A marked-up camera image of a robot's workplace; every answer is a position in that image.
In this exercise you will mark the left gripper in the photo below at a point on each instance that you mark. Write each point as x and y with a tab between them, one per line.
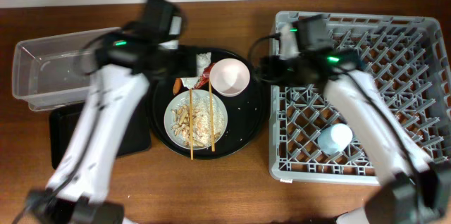
191	71

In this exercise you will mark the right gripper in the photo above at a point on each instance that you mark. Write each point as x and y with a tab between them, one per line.
275	70

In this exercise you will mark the pink bowl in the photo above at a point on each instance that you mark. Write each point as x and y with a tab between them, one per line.
229	77

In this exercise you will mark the wooden chopstick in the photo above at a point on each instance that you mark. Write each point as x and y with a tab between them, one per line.
191	125
211	117

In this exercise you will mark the light blue cup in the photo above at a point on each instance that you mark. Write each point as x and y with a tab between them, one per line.
335	138

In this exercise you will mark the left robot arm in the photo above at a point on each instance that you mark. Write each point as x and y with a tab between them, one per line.
121	65

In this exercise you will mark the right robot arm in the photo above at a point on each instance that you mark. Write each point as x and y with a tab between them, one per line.
414	189

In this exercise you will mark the grey dishwasher rack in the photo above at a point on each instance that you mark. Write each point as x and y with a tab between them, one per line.
407	58

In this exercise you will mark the crumpled white napkin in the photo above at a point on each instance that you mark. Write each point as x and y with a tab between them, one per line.
203	61

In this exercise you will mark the red snack wrapper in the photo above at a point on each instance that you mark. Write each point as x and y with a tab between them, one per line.
204	78

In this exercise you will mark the white plate with food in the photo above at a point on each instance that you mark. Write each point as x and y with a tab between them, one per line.
176	119

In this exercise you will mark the round black tray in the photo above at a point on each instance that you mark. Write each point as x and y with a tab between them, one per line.
247	113

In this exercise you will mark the black rectangular tray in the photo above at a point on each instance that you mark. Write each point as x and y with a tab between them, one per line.
63	120

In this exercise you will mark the clear plastic bin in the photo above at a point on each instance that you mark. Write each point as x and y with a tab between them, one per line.
43	71

